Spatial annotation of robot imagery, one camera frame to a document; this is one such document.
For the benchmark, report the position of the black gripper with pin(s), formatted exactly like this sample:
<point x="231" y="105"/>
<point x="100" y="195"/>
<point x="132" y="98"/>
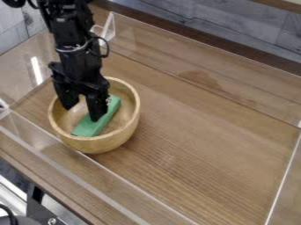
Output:
<point x="76" y="75"/>

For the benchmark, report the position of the green stick block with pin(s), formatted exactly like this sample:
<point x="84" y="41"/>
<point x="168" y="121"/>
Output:
<point x="88" y="128"/>

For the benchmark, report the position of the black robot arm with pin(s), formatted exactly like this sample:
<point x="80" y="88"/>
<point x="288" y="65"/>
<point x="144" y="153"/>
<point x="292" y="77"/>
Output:
<point x="68" y="20"/>

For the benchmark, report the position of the wooden bowl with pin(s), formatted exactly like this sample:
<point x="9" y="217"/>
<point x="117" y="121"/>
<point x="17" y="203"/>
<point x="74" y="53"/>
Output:
<point x="115" y="133"/>

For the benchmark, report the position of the clear acrylic corner bracket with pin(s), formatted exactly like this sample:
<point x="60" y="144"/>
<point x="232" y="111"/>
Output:
<point x="104" y="31"/>

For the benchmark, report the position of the clear acrylic enclosure wall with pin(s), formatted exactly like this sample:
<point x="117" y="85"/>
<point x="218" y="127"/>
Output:
<point x="214" y="156"/>

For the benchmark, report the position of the black table leg bracket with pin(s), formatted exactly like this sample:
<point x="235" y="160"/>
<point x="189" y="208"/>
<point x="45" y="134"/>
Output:
<point x="36" y="211"/>

